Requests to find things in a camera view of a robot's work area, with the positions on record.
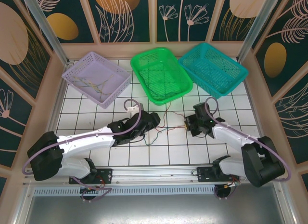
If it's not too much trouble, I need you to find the thin red wire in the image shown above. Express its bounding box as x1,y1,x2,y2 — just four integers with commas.
154,101,172,133
167,110,188,135

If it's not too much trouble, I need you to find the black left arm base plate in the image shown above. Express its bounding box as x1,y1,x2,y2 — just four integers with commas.
69,168,114,185

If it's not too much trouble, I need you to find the lilac plastic basket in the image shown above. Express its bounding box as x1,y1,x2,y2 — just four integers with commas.
61,51,132,110

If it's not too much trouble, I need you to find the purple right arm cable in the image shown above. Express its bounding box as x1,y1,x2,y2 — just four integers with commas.
204,97,292,200

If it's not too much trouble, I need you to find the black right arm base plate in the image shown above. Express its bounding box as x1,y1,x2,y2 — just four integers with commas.
196,166,241,184

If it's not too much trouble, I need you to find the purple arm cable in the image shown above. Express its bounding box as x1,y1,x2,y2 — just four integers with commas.
22,98,142,202
204,97,292,200

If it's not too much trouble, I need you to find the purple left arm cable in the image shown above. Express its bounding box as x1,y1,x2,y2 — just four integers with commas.
22,98,142,202

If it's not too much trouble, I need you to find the aluminium frame post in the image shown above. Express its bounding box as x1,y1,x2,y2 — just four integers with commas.
237,0,282,62
19,0,71,66

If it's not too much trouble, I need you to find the thin black left gripper cable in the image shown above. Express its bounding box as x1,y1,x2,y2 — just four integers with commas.
129,134,147,145

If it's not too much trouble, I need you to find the aluminium mounting rail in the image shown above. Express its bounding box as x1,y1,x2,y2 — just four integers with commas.
23,163,286,186

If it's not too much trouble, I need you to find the grey metal sheet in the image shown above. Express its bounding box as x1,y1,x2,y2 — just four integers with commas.
14,183,298,224

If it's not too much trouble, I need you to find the thin yellow wire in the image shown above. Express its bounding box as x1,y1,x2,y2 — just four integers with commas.
73,77,106,101
72,74,115,96

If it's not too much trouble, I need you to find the teal plastic basket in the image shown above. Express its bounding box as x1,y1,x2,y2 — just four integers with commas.
178,42,249,99

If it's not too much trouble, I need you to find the slotted grey cable duct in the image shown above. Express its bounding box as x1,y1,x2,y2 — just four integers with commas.
32,186,217,198

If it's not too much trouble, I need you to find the green plastic basket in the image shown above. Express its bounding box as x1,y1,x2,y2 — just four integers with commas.
130,47,194,106

